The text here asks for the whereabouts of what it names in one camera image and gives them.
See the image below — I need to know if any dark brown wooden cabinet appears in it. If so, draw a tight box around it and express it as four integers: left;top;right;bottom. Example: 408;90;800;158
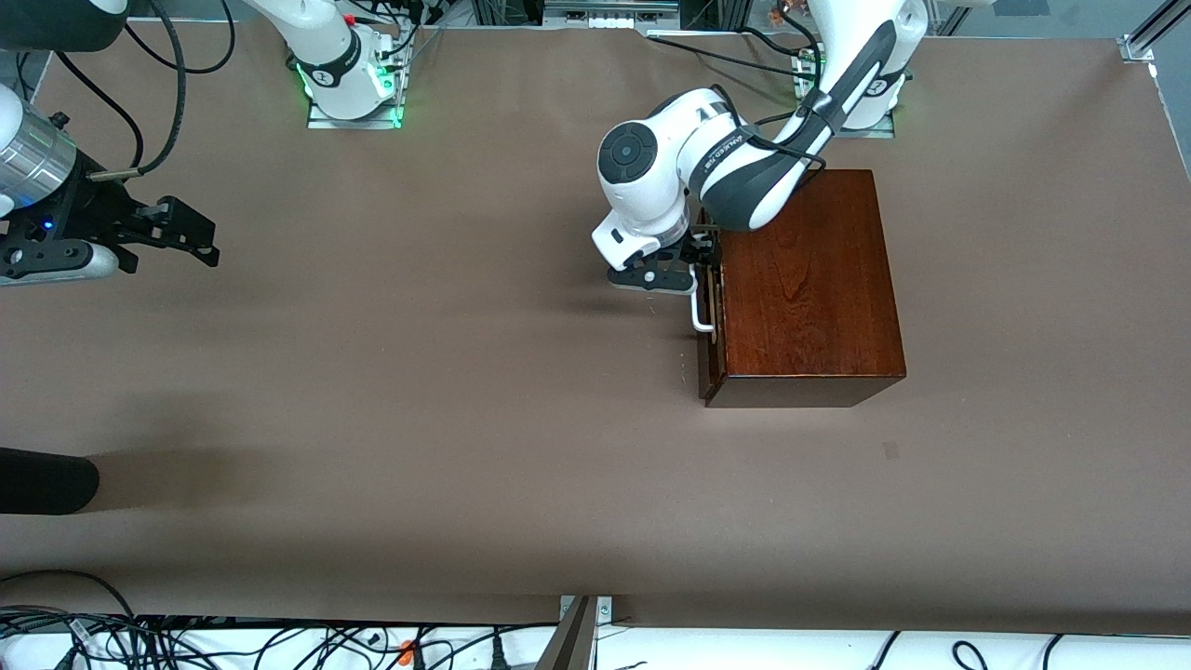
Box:
704;168;908;409

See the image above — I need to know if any light wood drawer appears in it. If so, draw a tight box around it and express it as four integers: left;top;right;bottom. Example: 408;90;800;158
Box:
700;209;727;401

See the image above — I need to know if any short black table cable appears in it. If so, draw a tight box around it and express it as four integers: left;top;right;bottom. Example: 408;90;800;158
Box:
740;26;820;59

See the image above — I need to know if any black cylinder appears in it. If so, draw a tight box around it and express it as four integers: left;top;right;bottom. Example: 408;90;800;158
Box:
0;447;100;516

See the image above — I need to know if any right arm aluminium base plate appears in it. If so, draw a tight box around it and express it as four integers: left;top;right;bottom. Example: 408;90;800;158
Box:
307;93;404;130

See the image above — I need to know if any grey power strip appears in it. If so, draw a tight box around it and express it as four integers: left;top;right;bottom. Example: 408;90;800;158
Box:
544;0;680;29

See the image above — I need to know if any thin black cable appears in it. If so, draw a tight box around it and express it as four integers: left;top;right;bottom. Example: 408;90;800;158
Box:
54;48;146;170

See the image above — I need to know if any long black table cable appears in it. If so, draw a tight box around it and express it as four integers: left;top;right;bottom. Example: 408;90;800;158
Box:
647;33;810;75

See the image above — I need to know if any aluminium profile post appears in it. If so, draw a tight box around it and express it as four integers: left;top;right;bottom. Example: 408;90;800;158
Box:
1119;0;1191;64

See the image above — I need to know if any white drawer handle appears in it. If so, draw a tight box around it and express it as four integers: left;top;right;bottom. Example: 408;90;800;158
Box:
690;270;717;334

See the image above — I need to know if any dark grey mounting bar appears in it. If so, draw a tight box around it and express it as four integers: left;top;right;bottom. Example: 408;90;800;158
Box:
535;596;598;670

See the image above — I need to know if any left arm aluminium base plate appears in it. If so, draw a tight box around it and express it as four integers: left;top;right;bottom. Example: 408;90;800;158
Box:
798;112;896;139

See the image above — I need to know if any black looping cable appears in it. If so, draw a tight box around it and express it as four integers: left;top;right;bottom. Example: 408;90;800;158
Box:
124;0;236;75

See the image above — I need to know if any brown table cover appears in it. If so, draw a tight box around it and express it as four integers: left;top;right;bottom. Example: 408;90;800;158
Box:
0;20;1191;636

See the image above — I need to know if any thick black cable metal plug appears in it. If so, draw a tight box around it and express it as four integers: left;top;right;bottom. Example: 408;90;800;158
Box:
91;0;189;180

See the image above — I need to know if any small aluminium bracket plate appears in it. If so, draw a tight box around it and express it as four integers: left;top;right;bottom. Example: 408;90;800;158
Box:
559;596;614;626

